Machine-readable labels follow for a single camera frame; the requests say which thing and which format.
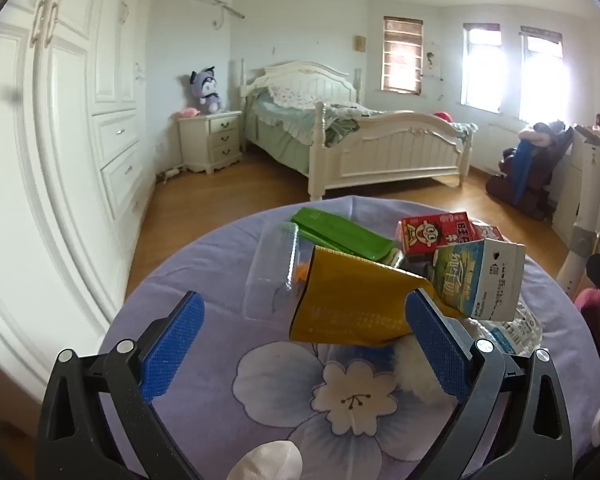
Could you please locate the floral pillow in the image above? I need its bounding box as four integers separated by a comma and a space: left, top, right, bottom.
267, 84, 331, 110

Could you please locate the white cabinet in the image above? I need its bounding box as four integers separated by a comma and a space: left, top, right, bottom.
552, 125, 600, 246

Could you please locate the clear plastic container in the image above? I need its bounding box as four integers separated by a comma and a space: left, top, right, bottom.
242, 220, 316, 321

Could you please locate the bright window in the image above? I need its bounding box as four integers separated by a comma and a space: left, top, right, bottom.
519, 26, 566, 121
461, 22, 503, 113

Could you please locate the purple plush toy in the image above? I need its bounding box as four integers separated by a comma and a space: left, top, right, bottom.
189, 66, 224, 115

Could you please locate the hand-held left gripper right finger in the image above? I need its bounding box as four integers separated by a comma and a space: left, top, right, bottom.
397, 287, 576, 480

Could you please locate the yellow snack bag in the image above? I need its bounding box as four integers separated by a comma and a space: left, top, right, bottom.
289, 246, 453, 348

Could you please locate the white tall stand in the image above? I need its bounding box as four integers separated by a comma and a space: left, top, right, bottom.
555, 125, 600, 306

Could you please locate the purple floral tablecloth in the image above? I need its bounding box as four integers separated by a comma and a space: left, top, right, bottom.
100, 195, 600, 480

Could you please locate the cream nightstand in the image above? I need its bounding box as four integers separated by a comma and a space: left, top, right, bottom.
177, 110, 244, 175

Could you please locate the green plastic packet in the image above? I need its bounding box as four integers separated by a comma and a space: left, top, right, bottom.
291, 206, 396, 262

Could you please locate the white green milk carton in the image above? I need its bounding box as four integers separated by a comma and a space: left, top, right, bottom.
426, 238, 527, 321

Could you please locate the red milk carton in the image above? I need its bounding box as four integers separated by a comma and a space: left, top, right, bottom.
396, 212, 476, 260
472, 221, 506, 243

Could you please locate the blue wet wipes pack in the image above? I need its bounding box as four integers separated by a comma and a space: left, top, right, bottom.
472, 300, 543, 361

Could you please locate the dark brown massage chair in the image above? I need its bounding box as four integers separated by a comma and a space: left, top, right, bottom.
485, 127, 573, 221

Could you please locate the window with brown blind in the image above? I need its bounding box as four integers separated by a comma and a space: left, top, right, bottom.
381, 16, 425, 95

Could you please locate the pile of clothes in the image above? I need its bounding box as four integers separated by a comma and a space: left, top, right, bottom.
519, 120, 568, 148

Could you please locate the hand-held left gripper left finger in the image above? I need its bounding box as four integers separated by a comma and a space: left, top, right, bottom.
36, 290, 206, 480

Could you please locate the wall poster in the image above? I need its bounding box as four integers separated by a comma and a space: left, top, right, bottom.
426, 42, 443, 79

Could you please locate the cream fluffy fur accessory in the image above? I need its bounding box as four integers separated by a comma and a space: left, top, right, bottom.
395, 337, 453, 406

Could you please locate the white wardrobe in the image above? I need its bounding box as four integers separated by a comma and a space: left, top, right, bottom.
0, 0, 156, 411

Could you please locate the white bed frame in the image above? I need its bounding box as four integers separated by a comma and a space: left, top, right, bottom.
239, 58, 478, 202

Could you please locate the green blanket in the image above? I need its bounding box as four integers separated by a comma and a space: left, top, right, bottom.
250, 92, 381, 148

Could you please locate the blue cloth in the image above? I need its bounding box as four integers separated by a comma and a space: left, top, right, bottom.
511, 139, 538, 207

